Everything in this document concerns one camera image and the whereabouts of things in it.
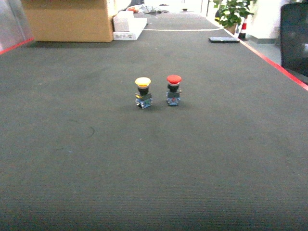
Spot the green potted plant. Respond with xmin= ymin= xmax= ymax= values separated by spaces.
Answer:
xmin=213 ymin=0 xmax=257 ymax=34

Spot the small white box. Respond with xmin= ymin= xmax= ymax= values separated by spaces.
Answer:
xmin=113 ymin=11 xmax=134 ymax=32

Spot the yellow mushroom push button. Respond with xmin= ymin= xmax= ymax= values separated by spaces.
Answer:
xmin=135 ymin=77 xmax=153 ymax=109

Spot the large cardboard box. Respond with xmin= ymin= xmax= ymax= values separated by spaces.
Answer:
xmin=21 ymin=0 xmax=116 ymax=42

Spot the red mushroom push button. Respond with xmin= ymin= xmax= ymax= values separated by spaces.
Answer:
xmin=166 ymin=75 xmax=182 ymax=106

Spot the black phone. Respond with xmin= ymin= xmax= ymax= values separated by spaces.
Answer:
xmin=208 ymin=37 xmax=240 ymax=43

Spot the red white traffic cone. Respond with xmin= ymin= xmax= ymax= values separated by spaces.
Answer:
xmin=238 ymin=17 xmax=247 ymax=41

